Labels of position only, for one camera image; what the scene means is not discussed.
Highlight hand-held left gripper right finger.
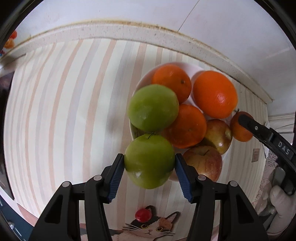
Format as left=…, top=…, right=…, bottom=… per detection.
left=174, top=153, right=270, bottom=241

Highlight red apple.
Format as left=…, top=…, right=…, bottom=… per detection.
left=170, top=146, right=223, bottom=182

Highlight large orange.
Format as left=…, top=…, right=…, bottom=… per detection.
left=193, top=71, right=238, bottom=119

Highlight person's right hand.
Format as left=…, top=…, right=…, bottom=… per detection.
left=266, top=185, right=296, bottom=234

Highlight dark yellowish-red apple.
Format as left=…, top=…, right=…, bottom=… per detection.
left=200, top=119, right=233, bottom=155

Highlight red cherry tomato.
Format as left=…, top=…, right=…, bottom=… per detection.
left=135, top=208, right=152, bottom=222

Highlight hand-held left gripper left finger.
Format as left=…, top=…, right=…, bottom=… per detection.
left=28, top=153, right=125, bottom=241

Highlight orange mandarin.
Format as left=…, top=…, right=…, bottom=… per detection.
left=162, top=104, right=207, bottom=149
left=151, top=64, right=192, bottom=104

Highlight small dark orange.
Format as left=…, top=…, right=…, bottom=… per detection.
left=230, top=109, right=255, bottom=142

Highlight green apple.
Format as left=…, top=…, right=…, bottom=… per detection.
left=128, top=84, right=179, bottom=133
left=124, top=134, right=176, bottom=189

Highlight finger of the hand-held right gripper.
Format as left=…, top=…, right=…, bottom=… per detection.
left=238, top=113, right=275, bottom=149

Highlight white plate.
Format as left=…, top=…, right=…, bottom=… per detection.
left=129, top=62, right=232, bottom=183

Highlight striped cat print tablecloth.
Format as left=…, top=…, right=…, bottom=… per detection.
left=3, top=38, right=271, bottom=241

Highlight blue base cabinet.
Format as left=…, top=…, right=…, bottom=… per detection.
left=0, top=197, right=35, bottom=241

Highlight colourful wall stickers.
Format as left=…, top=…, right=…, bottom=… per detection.
left=0, top=30, right=18, bottom=56

